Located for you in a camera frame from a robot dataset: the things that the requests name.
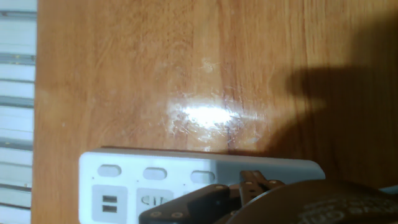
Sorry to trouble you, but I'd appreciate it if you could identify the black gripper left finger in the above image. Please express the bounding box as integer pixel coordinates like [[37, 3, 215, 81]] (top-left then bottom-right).
[[139, 170, 269, 224]]

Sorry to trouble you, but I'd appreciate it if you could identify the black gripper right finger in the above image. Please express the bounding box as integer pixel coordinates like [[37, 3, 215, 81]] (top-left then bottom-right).
[[266, 179, 286, 191]]

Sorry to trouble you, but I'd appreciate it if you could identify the white power strip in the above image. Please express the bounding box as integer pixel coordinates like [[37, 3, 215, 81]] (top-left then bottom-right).
[[78, 147, 326, 224]]

